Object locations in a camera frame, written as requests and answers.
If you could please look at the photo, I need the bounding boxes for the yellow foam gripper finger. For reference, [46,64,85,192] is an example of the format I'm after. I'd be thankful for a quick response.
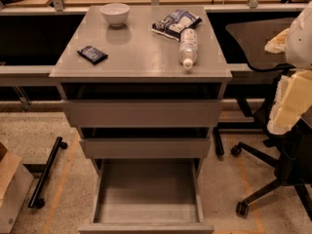
[264,28,289,54]
[267,70,312,135]

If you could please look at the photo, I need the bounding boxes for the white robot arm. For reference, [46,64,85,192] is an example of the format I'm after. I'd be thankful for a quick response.
[264,2,312,135]

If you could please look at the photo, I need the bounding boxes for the grey drawer cabinet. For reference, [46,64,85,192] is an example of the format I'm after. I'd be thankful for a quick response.
[51,6,231,234]

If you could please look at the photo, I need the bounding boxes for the grey middle drawer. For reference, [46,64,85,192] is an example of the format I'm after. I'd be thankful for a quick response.
[80,138,211,159]

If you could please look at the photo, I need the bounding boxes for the grey open bottom drawer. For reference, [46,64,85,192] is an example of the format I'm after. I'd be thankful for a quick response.
[79,159,214,234]

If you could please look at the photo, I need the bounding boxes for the grey top drawer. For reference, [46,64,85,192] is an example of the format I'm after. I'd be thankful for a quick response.
[61,99,221,128]

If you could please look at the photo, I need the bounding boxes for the black office chair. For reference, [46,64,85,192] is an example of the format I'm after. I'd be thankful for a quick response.
[231,15,312,216]

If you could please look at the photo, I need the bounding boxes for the clear plastic water bottle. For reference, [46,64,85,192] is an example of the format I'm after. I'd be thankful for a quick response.
[179,28,198,70]

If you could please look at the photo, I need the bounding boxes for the blue white snack bag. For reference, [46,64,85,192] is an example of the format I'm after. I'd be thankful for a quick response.
[152,9,202,41]

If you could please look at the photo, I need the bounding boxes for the white ceramic bowl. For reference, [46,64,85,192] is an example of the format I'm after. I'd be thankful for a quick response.
[100,3,130,26]

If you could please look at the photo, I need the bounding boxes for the long grey workbench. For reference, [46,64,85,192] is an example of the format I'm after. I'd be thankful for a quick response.
[0,2,312,113]

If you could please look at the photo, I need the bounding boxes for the black wheeled bar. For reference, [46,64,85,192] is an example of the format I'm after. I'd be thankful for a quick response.
[25,136,67,209]

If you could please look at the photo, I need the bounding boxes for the cardboard box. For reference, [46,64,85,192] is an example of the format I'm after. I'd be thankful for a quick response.
[0,142,21,207]

